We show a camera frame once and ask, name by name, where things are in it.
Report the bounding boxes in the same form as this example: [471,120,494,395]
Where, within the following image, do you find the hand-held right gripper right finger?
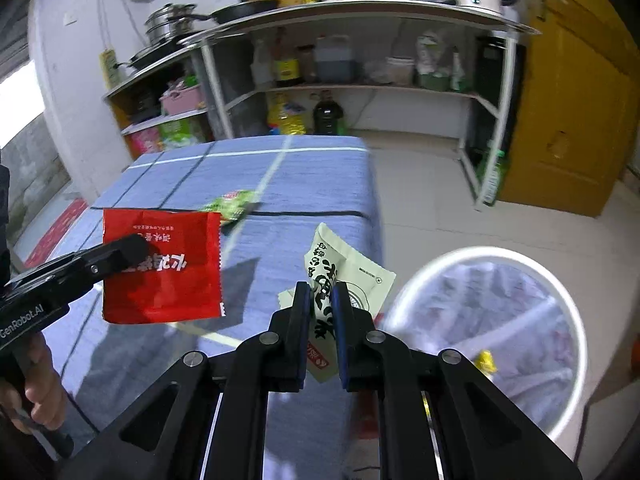
[331,281,583,480]

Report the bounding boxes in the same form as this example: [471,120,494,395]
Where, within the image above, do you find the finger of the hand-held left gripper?
[75,234,162,282]

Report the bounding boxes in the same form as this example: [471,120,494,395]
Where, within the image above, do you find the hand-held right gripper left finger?
[60,281,315,480]

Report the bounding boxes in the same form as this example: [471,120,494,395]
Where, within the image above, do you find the cream printed food packet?
[277,223,397,385]

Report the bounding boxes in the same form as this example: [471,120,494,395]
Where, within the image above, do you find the red snack packet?
[102,208,227,325]

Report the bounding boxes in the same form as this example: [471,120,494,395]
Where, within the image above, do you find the white-rimmed trash bin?
[377,245,587,442]

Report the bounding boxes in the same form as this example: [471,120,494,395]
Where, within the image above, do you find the person's left hand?
[20,332,69,428]

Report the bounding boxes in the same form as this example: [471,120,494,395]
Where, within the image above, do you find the red patterned door mat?
[24,197,89,269]

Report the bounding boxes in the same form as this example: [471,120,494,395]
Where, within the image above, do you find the red floor mat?
[350,390,382,443]

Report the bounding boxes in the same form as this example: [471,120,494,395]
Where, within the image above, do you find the pink box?
[130,127,164,159]

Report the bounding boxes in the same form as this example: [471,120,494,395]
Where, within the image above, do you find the green snack packet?
[200,189,259,226]

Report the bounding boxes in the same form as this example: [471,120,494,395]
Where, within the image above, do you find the green box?
[158,117,209,149]

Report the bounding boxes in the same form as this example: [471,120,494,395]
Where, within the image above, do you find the blue checked tablecloth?
[12,135,384,480]

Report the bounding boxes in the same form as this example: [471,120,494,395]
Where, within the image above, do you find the pink plastic basket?
[158,85,207,116]

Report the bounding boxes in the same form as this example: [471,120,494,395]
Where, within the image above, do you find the wooden side shelf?
[102,44,217,162]

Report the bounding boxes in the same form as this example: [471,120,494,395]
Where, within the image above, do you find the yellow power strip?
[98,49,119,89]

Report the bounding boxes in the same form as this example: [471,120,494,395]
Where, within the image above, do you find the black induction cooker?
[115,39,189,71]

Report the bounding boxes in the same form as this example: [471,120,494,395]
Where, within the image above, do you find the yellow cooking oil bottle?
[266,92,307,136]

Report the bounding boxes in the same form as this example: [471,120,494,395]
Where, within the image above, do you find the green plastic bottle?
[474,147,509,207]

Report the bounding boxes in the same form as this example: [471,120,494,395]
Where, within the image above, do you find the large dark bottle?
[312,90,346,136]

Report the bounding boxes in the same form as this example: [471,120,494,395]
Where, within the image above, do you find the white plastic bottle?
[251,40,275,89]

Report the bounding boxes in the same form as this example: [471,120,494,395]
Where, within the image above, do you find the steel steamer pot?
[144,2,199,44]

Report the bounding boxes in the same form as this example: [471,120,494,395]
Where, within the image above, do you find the soy sauce bottle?
[272,27,304,88]

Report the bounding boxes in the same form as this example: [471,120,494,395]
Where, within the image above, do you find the brown glass jar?
[297,45,319,85]

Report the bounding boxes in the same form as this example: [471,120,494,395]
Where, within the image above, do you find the green bowl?
[418,72,451,92]

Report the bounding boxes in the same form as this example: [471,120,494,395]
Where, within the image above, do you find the white lidded tub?
[384,56,416,86]

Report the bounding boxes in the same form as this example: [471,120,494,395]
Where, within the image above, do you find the grey plastic jerrycan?
[314,35,354,84]

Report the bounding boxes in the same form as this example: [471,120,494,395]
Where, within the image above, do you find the black frying pan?
[167,0,281,26]

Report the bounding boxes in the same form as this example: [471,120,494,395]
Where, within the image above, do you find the crumpled plastic bags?
[414,30,469,92]

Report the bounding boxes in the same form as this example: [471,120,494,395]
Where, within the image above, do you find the metal kitchen shelf rack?
[177,0,542,212]

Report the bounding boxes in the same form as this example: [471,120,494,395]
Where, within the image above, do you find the yellow wooden door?
[500,0,637,219]

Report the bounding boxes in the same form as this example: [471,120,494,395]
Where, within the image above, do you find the wall cable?
[97,0,147,57]

